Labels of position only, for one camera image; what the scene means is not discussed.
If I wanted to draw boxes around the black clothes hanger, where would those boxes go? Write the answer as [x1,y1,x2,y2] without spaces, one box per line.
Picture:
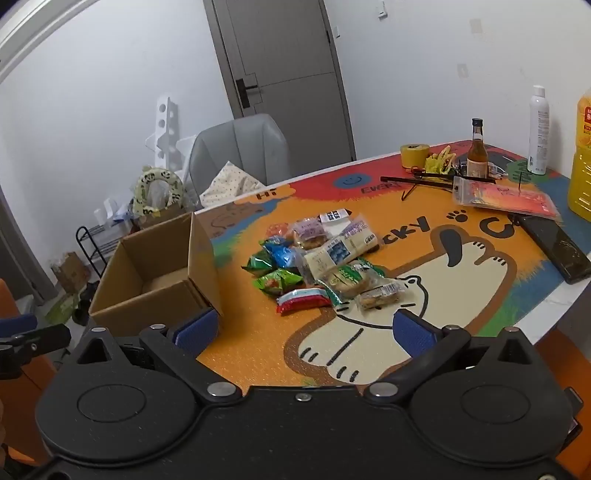
[380,173,498,202]

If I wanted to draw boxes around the dark side door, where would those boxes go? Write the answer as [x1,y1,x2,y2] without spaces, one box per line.
[0,182,58,301]

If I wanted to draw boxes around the white foam board with holes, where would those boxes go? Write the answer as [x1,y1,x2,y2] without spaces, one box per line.
[144,95,195,183]

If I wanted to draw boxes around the taped cardboard carton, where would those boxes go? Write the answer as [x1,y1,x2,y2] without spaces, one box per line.
[134,203,188,229]

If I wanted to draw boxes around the black shoes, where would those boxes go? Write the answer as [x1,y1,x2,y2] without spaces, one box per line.
[71,281,100,324]

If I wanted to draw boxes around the white plastic containers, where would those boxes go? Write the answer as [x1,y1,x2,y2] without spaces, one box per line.
[95,198,127,227]

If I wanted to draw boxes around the grey upholstered chair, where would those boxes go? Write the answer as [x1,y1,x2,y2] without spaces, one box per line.
[184,113,291,197]

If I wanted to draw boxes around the white spray can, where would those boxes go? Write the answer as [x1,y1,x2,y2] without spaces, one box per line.
[527,85,551,175]

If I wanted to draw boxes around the grey door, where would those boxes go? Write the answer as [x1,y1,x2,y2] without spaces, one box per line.
[203,0,357,162]

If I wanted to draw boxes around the dotted cream cushion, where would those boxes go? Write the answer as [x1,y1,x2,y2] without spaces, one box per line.
[199,161,269,208]

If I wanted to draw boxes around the green label bread packet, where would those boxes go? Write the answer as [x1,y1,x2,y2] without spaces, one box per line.
[321,258,386,308]

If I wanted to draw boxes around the red white blue packet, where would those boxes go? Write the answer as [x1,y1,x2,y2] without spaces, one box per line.
[276,287,331,315]

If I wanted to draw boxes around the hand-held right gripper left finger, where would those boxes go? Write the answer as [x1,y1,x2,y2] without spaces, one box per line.
[69,308,243,407]

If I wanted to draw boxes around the yellow tape roll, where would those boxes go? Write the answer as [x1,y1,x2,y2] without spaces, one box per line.
[400,143,430,169]

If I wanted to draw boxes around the black smartphone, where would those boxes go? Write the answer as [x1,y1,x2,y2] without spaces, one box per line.
[519,215,591,284]

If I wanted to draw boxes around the brown glass bottle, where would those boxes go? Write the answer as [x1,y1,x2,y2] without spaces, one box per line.
[466,117,490,180]

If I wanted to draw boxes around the orange juice bottle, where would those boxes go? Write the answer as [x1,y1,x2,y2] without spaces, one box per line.
[567,88,591,217]

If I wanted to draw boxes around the dark green snack packet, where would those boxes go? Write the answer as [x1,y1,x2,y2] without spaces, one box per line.
[244,254,278,278]

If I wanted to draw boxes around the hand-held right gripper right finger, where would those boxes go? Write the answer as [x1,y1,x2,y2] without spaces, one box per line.
[365,309,546,409]

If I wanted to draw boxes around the clear packet with red contents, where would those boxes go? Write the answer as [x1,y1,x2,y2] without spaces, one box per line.
[452,176,561,222]

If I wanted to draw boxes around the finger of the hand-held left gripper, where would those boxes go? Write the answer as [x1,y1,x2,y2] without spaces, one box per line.
[0,314,38,334]
[0,324,72,380]

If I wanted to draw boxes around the black metal rack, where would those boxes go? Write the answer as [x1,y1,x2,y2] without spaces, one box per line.
[76,224,134,280]

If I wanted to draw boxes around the black door handle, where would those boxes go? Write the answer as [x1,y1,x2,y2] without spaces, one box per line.
[235,78,259,109]

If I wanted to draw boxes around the green plastic bag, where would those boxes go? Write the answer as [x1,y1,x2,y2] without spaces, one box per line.
[44,293,79,324]

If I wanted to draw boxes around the green red snack packet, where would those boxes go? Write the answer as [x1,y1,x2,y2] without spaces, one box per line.
[253,270,303,296]

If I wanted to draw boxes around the colourful cat table mat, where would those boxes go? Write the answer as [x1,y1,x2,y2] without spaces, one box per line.
[194,138,591,388]

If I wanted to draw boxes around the purple label bread packet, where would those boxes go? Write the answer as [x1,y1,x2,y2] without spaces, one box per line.
[291,219,326,250]

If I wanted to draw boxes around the yellow green toy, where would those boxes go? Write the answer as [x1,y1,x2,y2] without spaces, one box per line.
[425,145,458,175]

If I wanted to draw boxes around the cream packet with blue label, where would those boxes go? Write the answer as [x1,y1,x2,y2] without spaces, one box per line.
[302,235,376,282]

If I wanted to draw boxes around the blue green snack packet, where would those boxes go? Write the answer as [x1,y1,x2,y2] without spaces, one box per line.
[259,235,296,252]

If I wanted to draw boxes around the brown cardboard box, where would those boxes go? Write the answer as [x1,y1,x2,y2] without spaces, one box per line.
[89,211,223,342]

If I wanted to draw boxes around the purple white snack packet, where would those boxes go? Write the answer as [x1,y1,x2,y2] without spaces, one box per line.
[342,220,377,244]

